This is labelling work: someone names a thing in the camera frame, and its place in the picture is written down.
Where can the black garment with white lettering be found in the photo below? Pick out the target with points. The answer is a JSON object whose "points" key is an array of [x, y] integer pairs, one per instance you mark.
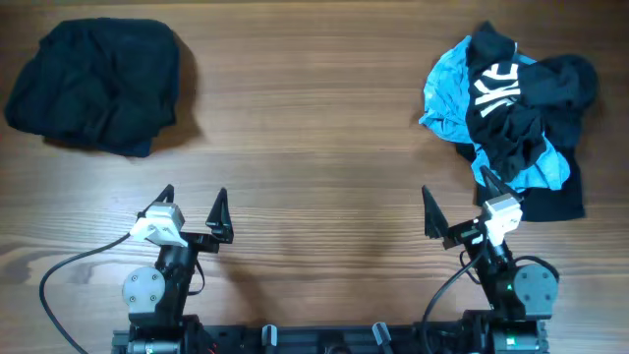
{"points": [[508, 132]]}

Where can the dark garment under pile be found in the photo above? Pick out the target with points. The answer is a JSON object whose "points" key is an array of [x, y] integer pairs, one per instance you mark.
{"points": [[563, 129]]}

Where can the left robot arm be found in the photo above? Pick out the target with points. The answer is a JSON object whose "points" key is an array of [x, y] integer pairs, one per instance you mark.
{"points": [[156, 295]]}

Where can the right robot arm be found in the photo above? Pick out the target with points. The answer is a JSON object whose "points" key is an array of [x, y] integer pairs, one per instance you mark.
{"points": [[520, 291]]}

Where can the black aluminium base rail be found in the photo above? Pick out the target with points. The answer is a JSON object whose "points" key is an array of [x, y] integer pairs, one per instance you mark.
{"points": [[377, 338]]}

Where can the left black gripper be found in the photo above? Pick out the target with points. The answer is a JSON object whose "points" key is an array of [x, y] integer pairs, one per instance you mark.
{"points": [[218, 221]]}

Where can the light blue garment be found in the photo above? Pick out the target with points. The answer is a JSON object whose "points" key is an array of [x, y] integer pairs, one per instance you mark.
{"points": [[446, 100]]}

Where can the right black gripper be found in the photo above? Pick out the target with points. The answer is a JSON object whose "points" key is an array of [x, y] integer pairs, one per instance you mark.
{"points": [[437, 225]]}

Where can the black shorts with white lining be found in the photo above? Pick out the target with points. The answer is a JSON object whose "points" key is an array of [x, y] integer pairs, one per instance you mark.
{"points": [[99, 83]]}

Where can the folded navy blue shorts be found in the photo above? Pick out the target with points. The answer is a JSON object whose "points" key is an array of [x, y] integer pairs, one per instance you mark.
{"points": [[140, 149]]}

